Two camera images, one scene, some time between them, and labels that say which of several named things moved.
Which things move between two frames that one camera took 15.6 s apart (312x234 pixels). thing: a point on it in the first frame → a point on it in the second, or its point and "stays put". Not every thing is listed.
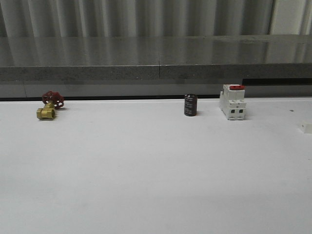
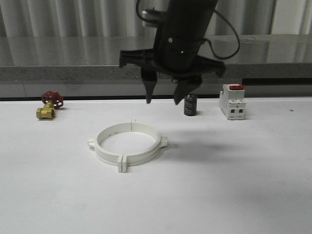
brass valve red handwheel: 52,101 stays put
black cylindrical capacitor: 190,105 stays put
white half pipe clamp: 307,128 → 124,160
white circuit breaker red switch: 232,102 stays put
